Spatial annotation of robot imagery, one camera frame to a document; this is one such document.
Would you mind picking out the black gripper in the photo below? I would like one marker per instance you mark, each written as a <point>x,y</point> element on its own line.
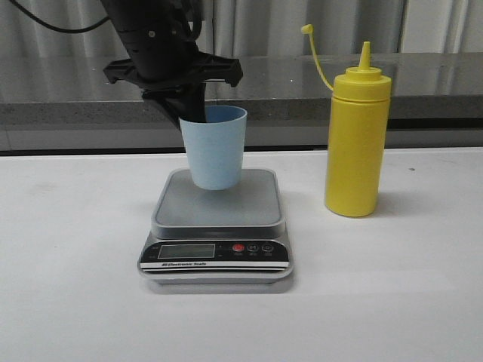
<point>160,39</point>

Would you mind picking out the light blue plastic cup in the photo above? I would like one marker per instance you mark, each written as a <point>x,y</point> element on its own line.
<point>215,148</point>

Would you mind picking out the yellow squeeze bottle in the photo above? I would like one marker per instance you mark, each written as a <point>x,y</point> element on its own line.
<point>357,133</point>

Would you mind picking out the silver electronic kitchen scale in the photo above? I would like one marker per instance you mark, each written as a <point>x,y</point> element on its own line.
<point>232,236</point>

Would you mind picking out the grey curtain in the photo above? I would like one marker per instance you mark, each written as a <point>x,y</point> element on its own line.
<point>41,29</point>

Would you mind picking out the grey stone counter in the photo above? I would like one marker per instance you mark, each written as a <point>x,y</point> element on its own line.
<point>66,105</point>

